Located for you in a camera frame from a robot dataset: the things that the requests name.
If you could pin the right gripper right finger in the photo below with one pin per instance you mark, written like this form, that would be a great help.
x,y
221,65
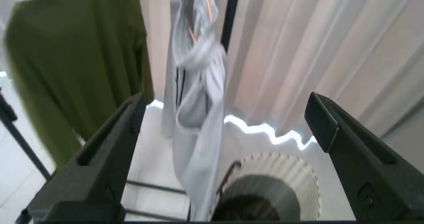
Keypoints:
x,y
381,177

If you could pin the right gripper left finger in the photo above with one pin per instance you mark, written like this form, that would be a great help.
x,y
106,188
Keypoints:
x,y
92,181

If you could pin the pale grey shorts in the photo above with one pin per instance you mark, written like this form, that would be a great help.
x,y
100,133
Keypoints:
x,y
198,134

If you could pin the green shirt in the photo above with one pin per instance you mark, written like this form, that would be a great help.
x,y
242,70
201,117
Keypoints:
x,y
76,61

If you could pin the pink clothes hanger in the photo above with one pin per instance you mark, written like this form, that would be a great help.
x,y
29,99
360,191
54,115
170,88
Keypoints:
x,y
208,3

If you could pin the white laundry basket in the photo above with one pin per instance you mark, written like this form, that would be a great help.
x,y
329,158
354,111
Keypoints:
x,y
285,171

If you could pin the black clothes rack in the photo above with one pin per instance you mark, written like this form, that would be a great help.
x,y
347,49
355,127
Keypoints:
x,y
230,15

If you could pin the white curtain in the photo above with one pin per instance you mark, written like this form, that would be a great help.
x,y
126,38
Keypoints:
x,y
314,51

